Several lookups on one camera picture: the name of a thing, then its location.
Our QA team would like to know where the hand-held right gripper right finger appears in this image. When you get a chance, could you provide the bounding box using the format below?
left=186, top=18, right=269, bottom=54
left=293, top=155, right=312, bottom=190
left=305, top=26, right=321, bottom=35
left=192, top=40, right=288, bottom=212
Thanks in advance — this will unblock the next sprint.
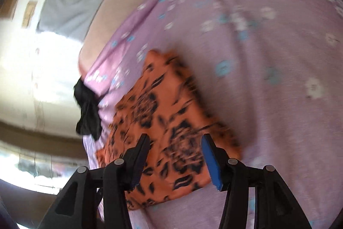
left=201, top=134, right=313, bottom=229

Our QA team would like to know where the beige pink bolster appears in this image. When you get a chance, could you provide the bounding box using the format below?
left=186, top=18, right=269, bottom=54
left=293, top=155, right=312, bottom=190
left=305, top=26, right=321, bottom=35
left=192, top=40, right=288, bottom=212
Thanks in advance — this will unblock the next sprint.
left=78, top=0, right=183, bottom=76

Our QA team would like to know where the wooden stained glass door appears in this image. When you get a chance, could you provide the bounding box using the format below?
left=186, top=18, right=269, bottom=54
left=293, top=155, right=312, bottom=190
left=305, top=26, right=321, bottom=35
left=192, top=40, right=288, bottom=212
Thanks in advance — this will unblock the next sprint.
left=0, top=122, right=90, bottom=192

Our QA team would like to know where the beige light switch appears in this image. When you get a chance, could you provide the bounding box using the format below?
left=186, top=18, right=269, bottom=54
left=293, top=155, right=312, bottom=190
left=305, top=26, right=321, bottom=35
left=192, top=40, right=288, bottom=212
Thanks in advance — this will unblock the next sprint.
left=21, top=1, right=37, bottom=28

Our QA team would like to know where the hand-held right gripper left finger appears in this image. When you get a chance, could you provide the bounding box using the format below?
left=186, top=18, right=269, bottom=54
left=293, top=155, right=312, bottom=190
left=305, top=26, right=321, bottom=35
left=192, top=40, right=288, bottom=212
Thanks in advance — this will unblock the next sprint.
left=38, top=134, right=151, bottom=229

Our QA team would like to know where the orange black floral garment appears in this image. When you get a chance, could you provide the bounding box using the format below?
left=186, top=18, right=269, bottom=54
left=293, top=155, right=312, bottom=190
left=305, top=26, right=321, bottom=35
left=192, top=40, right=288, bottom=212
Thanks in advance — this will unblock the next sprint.
left=96, top=49, right=242, bottom=211

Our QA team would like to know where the purple floral bedsheet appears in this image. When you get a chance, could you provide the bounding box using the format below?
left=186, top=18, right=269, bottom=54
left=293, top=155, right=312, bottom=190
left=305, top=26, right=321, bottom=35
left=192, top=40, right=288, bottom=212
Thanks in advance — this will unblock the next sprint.
left=80, top=0, right=343, bottom=229

